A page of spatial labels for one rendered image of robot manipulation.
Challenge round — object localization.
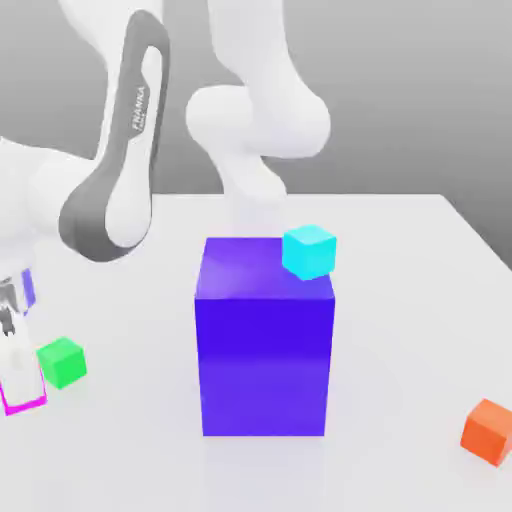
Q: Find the small magenta cube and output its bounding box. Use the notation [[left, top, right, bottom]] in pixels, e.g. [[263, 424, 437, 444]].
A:
[[0, 365, 49, 418]]

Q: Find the large blue box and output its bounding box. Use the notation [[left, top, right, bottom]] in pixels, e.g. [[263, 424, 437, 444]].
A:
[[194, 236, 336, 438]]

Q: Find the small cyan cube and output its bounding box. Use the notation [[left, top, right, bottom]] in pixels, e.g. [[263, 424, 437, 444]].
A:
[[281, 223, 338, 282]]

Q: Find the small orange cube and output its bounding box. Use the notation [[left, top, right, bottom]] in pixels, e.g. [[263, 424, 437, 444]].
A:
[[459, 398, 512, 468]]

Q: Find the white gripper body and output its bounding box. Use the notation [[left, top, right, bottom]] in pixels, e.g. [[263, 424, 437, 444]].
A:
[[0, 319, 46, 406]]

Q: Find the small green cube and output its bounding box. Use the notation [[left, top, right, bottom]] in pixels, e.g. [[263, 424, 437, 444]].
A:
[[35, 336, 88, 391]]

